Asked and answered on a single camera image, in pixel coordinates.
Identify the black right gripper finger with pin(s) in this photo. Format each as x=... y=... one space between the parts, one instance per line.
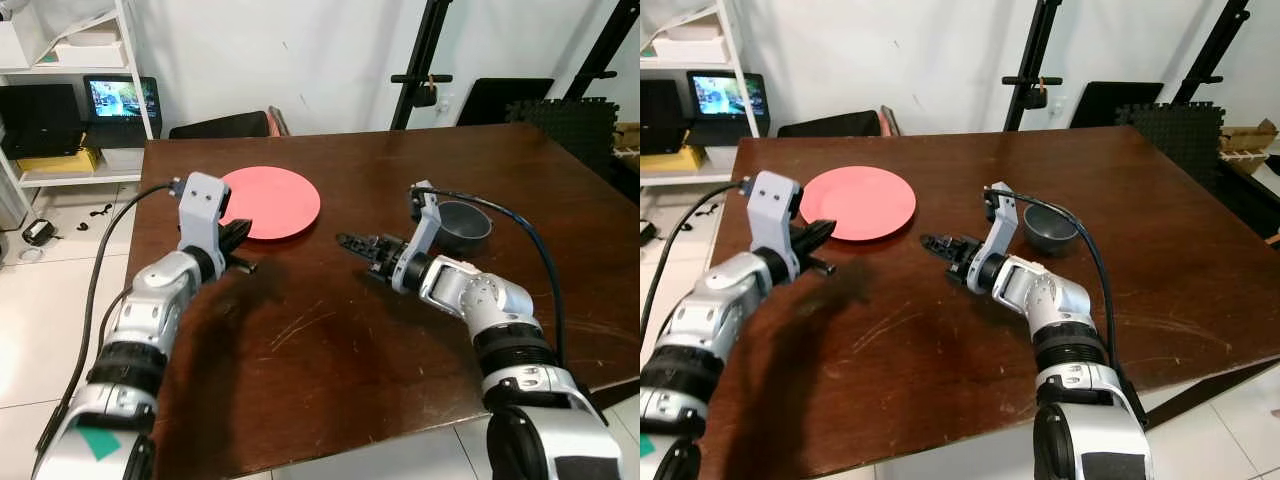
x=355 y=239
x=936 y=240
x=942 y=250
x=362 y=250

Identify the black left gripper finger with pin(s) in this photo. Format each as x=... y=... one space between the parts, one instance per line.
x=240 y=233
x=822 y=267
x=247 y=266
x=815 y=233

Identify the pink round plate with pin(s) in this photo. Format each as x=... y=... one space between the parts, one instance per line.
x=865 y=200
x=275 y=200

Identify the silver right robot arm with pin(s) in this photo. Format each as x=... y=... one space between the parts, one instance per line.
x=1050 y=295
x=490 y=295

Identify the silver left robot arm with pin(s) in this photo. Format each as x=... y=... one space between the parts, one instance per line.
x=715 y=300
x=150 y=300

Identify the dark grey bowl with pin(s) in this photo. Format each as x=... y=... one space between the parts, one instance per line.
x=1052 y=233
x=466 y=232

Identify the low black chair back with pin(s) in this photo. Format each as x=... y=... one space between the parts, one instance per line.
x=220 y=127
x=830 y=126

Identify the yellow flat box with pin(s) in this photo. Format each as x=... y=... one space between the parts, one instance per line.
x=672 y=160
x=55 y=165

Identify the black laptop with lit screen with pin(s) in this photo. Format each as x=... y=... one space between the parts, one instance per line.
x=122 y=100
x=728 y=97

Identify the white metal shelf unit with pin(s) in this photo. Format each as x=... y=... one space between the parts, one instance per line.
x=135 y=70
x=742 y=70

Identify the black tripod stand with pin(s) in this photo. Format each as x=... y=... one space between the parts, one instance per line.
x=420 y=60
x=600 y=50
x=1212 y=50
x=1032 y=60

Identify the black box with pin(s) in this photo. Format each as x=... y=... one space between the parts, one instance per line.
x=662 y=115
x=40 y=120

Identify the square black chair back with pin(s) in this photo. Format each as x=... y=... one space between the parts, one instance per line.
x=505 y=100
x=1115 y=103

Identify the brown cardboard box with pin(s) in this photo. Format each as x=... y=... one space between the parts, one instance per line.
x=628 y=140
x=1248 y=140

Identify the black foam puzzle mat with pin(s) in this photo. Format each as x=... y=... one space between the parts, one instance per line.
x=565 y=130
x=1175 y=135

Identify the large white flat box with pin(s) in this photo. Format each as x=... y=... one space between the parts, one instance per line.
x=690 y=48
x=92 y=52

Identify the dark wooden table leg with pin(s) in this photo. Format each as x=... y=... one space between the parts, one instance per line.
x=615 y=393
x=1210 y=395

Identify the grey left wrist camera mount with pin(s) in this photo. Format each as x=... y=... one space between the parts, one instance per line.
x=772 y=200
x=205 y=200

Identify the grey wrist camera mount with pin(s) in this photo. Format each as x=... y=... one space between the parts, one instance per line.
x=205 y=200
x=772 y=200
x=428 y=225
x=1002 y=225

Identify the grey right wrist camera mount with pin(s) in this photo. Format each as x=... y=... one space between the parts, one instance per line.
x=428 y=225
x=1002 y=225

